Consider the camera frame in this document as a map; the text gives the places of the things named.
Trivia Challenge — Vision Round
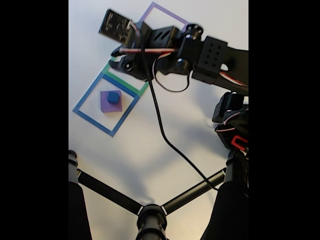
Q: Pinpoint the small blue cube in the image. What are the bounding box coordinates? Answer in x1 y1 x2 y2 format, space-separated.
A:
107 91 120 104

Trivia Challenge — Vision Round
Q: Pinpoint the purple block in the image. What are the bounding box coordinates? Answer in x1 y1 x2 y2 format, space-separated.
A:
99 90 123 113

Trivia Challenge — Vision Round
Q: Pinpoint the green tape square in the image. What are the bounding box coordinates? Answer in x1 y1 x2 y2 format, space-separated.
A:
102 56 150 97

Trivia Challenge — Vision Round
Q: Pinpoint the purple tape square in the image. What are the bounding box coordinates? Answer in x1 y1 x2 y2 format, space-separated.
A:
137 1 191 33

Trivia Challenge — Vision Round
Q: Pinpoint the blue tape square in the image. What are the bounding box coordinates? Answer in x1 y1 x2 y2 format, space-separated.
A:
72 71 141 138

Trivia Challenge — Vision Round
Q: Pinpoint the red clamp part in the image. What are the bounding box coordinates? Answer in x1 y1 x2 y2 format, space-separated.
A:
230 134 249 151

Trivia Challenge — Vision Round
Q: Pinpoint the black tripod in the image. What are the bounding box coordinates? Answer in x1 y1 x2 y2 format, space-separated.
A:
68 149 249 240

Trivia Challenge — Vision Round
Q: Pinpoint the gripper camera circuit board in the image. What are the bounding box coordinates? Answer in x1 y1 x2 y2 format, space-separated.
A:
98 9 133 43

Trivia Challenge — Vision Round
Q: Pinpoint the black camera cable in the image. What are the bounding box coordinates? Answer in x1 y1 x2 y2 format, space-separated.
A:
139 34 220 192

